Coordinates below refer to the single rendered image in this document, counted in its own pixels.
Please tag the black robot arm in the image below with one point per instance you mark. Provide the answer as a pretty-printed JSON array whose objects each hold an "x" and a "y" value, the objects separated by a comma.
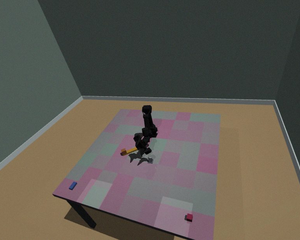
[{"x": 150, "y": 129}]

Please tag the orange-yellow bar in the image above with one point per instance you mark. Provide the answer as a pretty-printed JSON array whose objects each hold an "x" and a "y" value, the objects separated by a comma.
[{"x": 124, "y": 152}]

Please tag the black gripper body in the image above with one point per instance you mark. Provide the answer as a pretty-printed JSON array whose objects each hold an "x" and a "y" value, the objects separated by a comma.
[{"x": 143, "y": 143}]

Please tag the blue block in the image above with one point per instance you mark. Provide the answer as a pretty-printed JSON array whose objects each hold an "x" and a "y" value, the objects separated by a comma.
[{"x": 72, "y": 185}]

